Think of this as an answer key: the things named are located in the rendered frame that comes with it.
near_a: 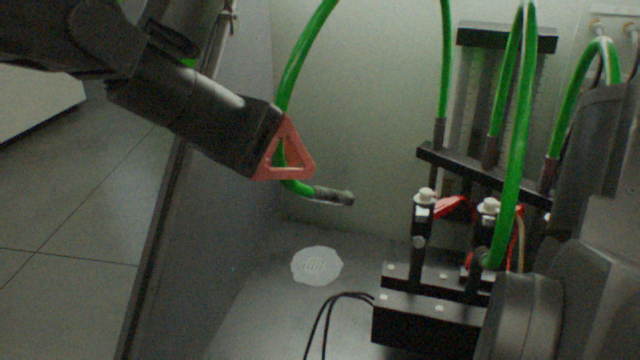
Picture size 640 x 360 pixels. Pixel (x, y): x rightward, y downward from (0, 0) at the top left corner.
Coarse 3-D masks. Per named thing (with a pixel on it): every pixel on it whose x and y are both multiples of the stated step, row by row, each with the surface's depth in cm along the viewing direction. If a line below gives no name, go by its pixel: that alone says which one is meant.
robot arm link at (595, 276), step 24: (576, 240) 13; (552, 264) 15; (576, 264) 12; (600, 264) 10; (624, 264) 10; (576, 288) 11; (600, 288) 10; (624, 288) 9; (576, 312) 11; (600, 312) 10; (624, 312) 9; (576, 336) 10; (600, 336) 10; (624, 336) 9
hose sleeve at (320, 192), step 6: (312, 186) 58; (318, 186) 59; (318, 192) 59; (324, 192) 60; (330, 192) 61; (336, 192) 63; (342, 192) 64; (306, 198) 59; (312, 198) 58; (318, 198) 59; (324, 198) 60; (330, 198) 61; (336, 198) 62; (342, 198) 63; (336, 204) 64; (342, 204) 64
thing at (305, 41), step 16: (336, 0) 50; (448, 0) 69; (320, 16) 49; (448, 16) 71; (304, 32) 49; (448, 32) 73; (304, 48) 48; (448, 48) 74; (288, 64) 48; (448, 64) 76; (288, 80) 48; (448, 80) 78; (288, 96) 49; (448, 96) 80; (272, 160) 51; (304, 192) 57
